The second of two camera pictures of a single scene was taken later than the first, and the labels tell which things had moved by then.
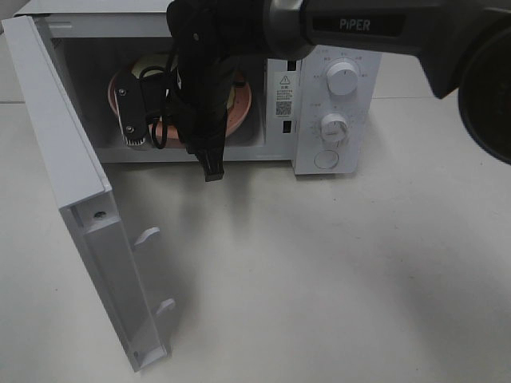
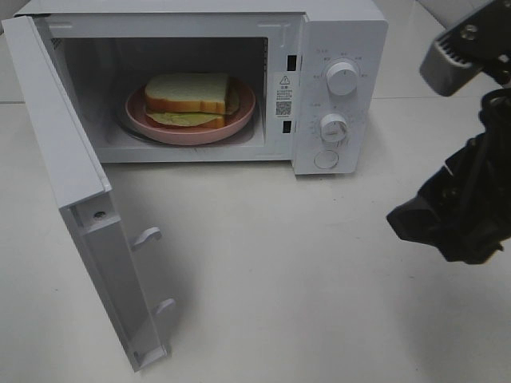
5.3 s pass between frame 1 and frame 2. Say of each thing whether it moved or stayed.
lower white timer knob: stayed
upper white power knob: stayed
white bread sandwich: moved
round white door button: stayed
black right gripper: moved
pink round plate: moved
